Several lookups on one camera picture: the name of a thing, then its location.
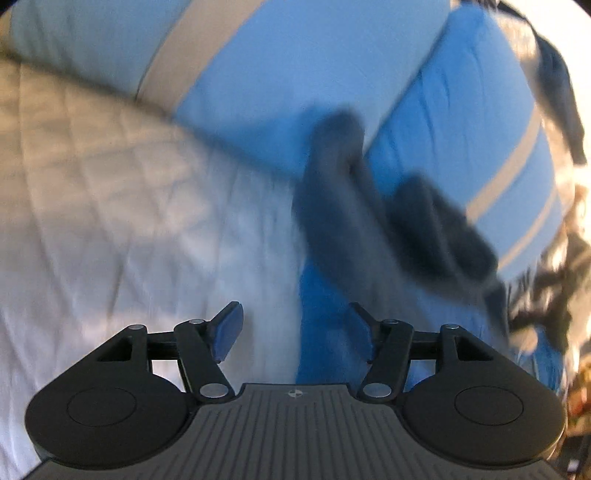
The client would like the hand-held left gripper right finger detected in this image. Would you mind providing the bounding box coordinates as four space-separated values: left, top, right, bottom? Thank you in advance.
348 302 498 403

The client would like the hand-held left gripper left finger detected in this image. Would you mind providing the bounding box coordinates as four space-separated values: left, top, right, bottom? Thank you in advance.
95 302 245 403

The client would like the blue fleece jacket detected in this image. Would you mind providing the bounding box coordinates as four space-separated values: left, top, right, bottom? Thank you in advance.
291 111 568 393

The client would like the quilted beige bedspread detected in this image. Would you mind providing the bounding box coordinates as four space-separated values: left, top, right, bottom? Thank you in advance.
0 59 306 464

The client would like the black bag red trim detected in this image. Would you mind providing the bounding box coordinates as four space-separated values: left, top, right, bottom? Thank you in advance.
507 185 591 357

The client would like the blue striped pillow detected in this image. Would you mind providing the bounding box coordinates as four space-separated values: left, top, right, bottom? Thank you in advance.
364 7 568 278
9 0 452 182

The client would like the beige lace headboard cover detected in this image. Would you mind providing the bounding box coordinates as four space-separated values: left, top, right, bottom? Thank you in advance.
501 11 548 97

